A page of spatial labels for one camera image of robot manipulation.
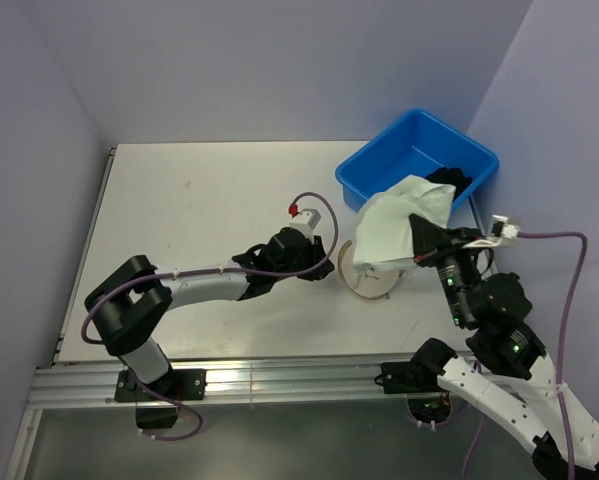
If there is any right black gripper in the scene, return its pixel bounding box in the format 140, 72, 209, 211
407, 212, 483, 324

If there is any pale mint bra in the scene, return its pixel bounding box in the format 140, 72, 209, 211
352, 175, 456, 272

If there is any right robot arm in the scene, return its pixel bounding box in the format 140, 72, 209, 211
374, 214, 599, 479

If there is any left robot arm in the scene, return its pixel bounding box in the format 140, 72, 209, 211
82, 227, 334, 399

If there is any black garment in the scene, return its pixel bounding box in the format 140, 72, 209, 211
425, 167, 473, 200

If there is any blue plastic bin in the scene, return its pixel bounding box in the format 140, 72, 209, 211
335, 109, 499, 212

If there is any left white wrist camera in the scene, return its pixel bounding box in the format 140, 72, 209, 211
288, 203, 321, 242

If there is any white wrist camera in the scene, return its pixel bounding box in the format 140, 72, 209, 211
463, 215, 520, 249
288, 203, 321, 242

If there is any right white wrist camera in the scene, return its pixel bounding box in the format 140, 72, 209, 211
463, 215, 520, 249

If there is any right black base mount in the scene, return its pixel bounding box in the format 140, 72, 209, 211
373, 361, 444, 395

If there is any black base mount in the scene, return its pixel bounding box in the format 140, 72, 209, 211
373, 361, 444, 395
113, 369, 206, 441

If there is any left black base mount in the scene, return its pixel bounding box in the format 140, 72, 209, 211
113, 369, 206, 441

